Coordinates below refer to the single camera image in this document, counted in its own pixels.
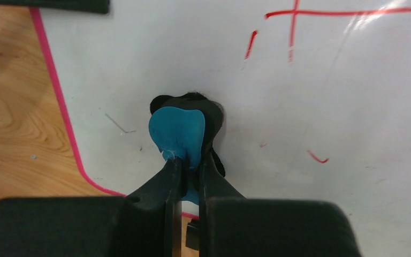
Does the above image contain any blue black whiteboard eraser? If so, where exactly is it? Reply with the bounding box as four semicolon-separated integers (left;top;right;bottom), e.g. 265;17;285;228
148;92;225;205

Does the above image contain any pink framed whiteboard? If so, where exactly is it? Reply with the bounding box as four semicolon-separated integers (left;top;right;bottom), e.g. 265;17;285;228
31;1;411;256

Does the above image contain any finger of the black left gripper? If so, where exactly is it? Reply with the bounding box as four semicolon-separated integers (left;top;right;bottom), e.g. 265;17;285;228
0;0;110;14

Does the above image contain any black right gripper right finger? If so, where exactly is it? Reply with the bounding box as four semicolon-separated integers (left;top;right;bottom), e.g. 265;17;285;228
199;154;361;256

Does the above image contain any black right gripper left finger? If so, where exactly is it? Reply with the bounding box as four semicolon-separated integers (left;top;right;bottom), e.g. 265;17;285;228
0;158;183;256

